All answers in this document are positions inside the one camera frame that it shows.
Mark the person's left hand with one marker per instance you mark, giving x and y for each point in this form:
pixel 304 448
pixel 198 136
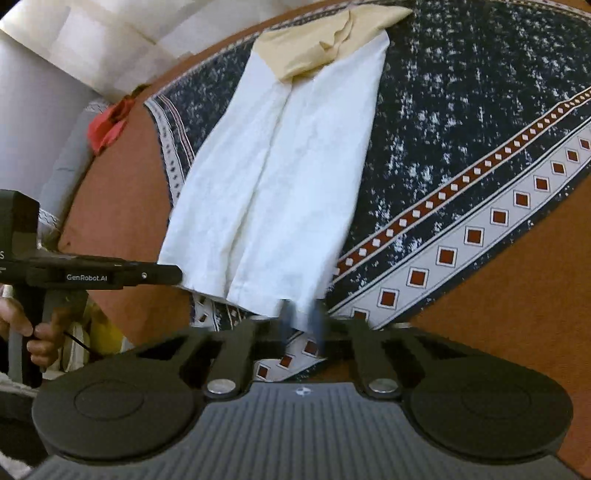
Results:
pixel 44 341

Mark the yellow cloth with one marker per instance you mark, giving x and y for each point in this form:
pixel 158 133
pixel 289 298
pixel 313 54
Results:
pixel 107 330

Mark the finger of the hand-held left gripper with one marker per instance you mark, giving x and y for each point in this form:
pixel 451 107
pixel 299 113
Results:
pixel 147 275

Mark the red cloth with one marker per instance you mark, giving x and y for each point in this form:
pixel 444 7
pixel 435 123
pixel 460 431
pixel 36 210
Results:
pixel 111 122

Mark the white and beige garment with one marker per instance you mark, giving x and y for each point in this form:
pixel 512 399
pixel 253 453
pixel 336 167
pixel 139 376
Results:
pixel 286 161

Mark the brown bed sheet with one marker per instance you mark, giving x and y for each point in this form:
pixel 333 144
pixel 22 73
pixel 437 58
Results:
pixel 531 300

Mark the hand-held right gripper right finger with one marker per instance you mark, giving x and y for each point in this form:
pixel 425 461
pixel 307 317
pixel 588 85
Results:
pixel 318 325

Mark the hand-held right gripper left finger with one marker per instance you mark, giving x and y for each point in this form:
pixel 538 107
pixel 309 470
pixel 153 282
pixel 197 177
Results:
pixel 287 321

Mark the cream curtain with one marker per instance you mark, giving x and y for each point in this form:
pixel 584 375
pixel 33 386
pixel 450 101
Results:
pixel 92 18

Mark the grey cloth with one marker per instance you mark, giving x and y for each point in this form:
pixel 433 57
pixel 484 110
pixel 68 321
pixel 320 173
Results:
pixel 69 161

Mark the dark patterned blanket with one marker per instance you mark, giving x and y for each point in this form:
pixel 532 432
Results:
pixel 461 115

